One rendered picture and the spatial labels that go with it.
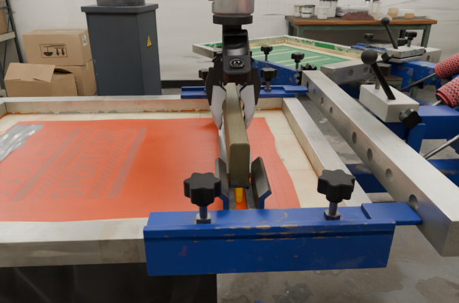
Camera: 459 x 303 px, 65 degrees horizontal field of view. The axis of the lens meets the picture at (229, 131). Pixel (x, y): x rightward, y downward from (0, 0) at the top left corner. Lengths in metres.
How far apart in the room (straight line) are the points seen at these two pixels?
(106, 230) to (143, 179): 0.19
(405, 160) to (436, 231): 0.13
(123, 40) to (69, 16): 3.57
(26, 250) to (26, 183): 0.22
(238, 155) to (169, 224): 0.14
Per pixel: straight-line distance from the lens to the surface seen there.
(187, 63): 4.56
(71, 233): 0.50
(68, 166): 0.74
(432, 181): 0.53
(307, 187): 0.63
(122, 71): 1.23
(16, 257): 0.53
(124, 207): 0.59
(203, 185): 0.42
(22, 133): 0.93
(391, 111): 0.70
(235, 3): 0.63
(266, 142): 0.78
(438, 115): 0.79
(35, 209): 0.63
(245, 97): 0.68
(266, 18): 4.52
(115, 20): 1.21
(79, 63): 4.34
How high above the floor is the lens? 1.28
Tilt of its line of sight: 23 degrees down
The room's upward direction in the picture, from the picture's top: straight up
